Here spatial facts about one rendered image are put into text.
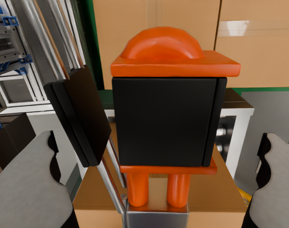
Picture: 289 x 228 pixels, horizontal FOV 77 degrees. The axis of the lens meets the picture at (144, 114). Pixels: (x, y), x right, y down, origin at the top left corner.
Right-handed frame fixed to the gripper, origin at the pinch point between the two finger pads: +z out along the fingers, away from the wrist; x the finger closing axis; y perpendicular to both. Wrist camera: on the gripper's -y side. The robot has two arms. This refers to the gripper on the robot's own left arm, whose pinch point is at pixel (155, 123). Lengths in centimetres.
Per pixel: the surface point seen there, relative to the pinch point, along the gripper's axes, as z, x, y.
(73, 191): 60, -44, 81
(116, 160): 3.1, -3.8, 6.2
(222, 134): 55, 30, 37
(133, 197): 0.9, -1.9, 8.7
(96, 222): 15.0, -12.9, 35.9
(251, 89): 110, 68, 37
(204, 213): 15.0, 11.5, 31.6
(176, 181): 1.0, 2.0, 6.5
